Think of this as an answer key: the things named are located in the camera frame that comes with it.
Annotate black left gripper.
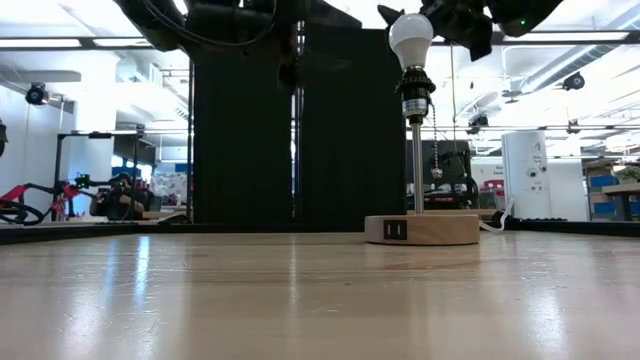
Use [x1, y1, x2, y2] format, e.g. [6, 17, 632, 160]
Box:
[272, 0, 363, 64]

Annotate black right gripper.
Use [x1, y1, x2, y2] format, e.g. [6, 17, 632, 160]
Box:
[377, 0, 496, 63]

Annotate white lightbulb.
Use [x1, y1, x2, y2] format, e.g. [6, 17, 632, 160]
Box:
[388, 13, 435, 71]

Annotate wooden base table lamp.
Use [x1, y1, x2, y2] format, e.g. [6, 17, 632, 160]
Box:
[363, 64, 481, 246]

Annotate black partition panel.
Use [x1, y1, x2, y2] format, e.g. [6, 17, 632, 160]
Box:
[192, 29, 294, 224]
[298, 27, 408, 224]

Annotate black equipment rack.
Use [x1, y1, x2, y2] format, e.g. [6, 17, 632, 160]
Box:
[405, 139, 481, 211]

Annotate white machine cabinet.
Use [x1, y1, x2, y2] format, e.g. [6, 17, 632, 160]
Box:
[501, 130, 590, 222]

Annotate blue storage bins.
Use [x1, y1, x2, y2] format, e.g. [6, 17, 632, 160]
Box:
[589, 174, 640, 217]

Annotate black robot with green light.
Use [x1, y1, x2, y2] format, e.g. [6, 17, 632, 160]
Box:
[74, 172, 157, 222]

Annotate black metal stand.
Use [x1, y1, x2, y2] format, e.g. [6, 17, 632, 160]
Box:
[51, 130, 147, 222]

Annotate black ceiling camera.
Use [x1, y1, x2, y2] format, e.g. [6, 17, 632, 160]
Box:
[24, 82, 50, 107]
[562, 71, 587, 92]

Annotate white lamp power cord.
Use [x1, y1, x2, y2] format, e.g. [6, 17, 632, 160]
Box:
[478, 197, 516, 235]

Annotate black aluminium table frame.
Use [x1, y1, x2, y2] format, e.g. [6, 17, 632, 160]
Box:
[0, 217, 640, 246]

